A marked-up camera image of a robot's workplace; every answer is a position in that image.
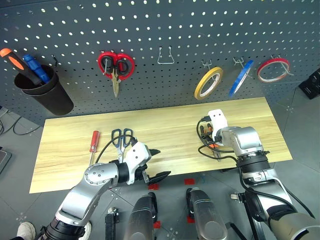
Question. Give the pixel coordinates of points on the black cup holder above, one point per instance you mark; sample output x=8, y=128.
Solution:
x=53, y=96

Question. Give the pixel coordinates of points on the black upright stand post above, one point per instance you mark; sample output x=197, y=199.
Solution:
x=112, y=225

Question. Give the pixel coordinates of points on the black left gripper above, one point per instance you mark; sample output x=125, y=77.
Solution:
x=143, y=176

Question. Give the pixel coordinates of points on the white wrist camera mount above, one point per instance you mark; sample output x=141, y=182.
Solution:
x=218, y=122
x=136, y=162

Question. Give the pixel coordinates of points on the silver double prong hook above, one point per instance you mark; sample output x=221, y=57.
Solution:
x=287, y=70
x=207, y=64
x=238, y=61

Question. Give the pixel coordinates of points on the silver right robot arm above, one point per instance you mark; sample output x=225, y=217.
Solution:
x=245, y=140

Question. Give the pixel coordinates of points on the yellow tape roll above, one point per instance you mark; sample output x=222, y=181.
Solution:
x=200, y=87

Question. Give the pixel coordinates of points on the black metal frame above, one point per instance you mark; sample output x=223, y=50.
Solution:
x=252, y=212

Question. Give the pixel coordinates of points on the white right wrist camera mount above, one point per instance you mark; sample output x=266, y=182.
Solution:
x=218, y=122

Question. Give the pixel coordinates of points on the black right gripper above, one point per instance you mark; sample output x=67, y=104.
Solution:
x=209, y=136

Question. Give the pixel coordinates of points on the white shoe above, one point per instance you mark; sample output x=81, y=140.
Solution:
x=88, y=228
x=26, y=231

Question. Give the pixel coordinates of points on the red tape roll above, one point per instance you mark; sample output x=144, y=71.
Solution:
x=261, y=67

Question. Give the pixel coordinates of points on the orange and black screwdriver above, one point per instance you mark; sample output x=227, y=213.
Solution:
x=17, y=62

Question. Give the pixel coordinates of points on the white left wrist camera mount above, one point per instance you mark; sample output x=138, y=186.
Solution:
x=136, y=162

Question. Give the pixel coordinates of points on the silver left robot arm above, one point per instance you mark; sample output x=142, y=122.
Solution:
x=97, y=175

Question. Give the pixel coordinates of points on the blue tape roll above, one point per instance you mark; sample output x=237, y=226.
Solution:
x=237, y=81

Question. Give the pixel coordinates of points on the small black pegboard hook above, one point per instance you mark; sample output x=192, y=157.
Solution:
x=56, y=62

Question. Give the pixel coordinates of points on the silver scissors peg hook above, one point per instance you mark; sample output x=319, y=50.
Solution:
x=106, y=65

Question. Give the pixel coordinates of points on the black perforated box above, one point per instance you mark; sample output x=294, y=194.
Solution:
x=311, y=86

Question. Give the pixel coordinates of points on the dark grey rounded housing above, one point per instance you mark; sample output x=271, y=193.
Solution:
x=141, y=220
x=207, y=217

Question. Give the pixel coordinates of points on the grey laptop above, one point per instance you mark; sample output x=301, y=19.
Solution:
x=3, y=160

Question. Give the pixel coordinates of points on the dark grey perforated pegboard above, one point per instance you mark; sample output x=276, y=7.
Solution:
x=160, y=25

